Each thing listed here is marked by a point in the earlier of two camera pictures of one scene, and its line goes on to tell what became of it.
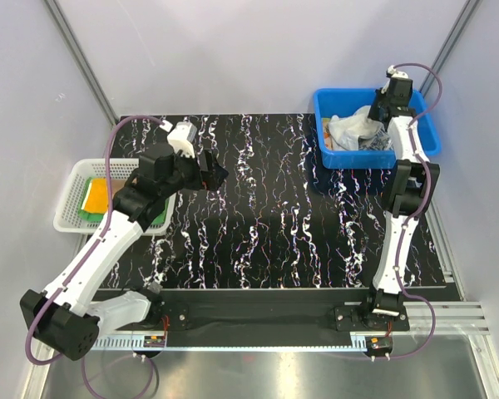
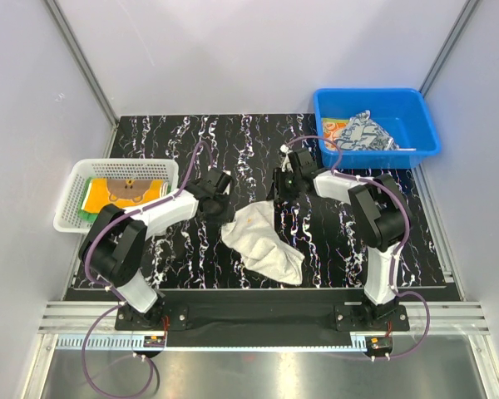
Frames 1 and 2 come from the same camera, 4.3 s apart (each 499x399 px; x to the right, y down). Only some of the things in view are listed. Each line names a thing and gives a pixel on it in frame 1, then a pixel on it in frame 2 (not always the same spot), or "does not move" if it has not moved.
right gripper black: x=372 y=113 to x=277 y=192
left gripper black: x=210 y=179 to x=223 y=216
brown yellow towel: x=96 y=196 does not move
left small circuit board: x=154 y=341 does not move
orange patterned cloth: x=328 y=140 does not move
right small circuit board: x=379 y=345 does not move
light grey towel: x=345 y=131 to x=255 y=233
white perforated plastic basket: x=68 y=219 does not move
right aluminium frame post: x=459 y=27 does not move
